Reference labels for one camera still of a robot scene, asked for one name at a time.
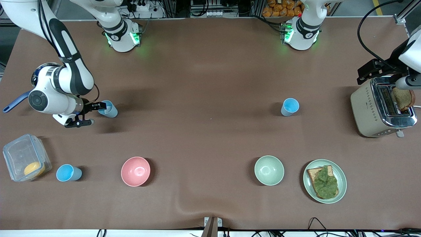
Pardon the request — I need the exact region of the light blue plastic cup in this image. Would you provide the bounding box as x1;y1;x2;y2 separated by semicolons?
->
281;98;300;117
56;164;82;182
98;100;118;119

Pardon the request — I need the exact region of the brown bread slice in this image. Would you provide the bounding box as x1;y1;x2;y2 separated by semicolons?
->
392;86;416;112

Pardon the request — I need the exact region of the beige and chrome toaster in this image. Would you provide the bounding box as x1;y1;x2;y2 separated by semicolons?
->
350;76;418;138

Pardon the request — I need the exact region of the clear plastic food container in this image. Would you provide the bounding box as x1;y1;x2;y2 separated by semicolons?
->
3;134;52;182

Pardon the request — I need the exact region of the yellow round food piece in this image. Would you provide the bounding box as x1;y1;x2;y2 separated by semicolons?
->
24;161;46;177

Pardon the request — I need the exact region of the pink bowl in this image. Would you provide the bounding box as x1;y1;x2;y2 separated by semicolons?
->
121;157;151;187

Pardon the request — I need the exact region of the brown table cover sheet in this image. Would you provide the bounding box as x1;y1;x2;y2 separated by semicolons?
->
0;17;421;231

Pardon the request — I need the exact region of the bag of orange bread rolls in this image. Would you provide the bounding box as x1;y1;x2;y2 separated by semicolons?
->
262;0;305;17

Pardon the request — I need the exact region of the white power strip with plugs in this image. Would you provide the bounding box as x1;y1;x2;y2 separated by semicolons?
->
130;0;150;12

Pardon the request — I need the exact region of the pale green plate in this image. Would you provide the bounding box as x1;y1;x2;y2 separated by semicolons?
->
303;159;347;204

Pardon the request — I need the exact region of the toast slice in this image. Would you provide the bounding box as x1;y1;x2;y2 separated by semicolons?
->
307;165;339;200

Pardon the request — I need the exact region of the green lettuce leaf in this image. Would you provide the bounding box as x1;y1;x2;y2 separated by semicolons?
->
312;166;338;199

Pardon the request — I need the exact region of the pale green bowl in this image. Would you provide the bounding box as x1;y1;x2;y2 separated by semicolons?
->
254;155;285;186

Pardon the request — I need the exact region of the aluminium frame post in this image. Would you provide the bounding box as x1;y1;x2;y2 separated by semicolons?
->
394;0;421;25

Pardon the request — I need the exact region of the dark saucepan with blue handle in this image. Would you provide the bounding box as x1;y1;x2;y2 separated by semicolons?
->
3;62;61;113

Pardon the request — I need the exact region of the black looped cable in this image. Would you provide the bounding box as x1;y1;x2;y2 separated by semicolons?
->
308;217;329;237

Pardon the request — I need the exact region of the metal clamp bracket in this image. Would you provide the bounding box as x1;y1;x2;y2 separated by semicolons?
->
204;217;223;237

